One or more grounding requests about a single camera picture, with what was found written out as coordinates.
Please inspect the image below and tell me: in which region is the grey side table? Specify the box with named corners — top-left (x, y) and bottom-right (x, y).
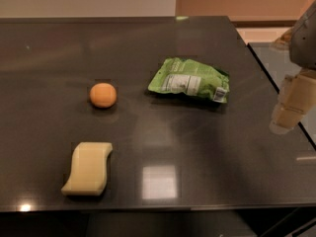
top-left (248, 42), bottom-right (316, 146)

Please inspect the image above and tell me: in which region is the yellow wavy sponge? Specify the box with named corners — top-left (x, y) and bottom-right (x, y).
top-left (61, 142), bottom-right (113, 197)

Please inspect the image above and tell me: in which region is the orange ball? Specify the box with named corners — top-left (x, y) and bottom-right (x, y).
top-left (89, 83), bottom-right (117, 108)

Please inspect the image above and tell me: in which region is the green rice chip bag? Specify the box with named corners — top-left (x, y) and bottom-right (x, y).
top-left (148, 57), bottom-right (230, 104)

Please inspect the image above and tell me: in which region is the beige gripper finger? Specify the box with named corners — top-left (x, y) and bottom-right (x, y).
top-left (270, 68), bottom-right (316, 134)

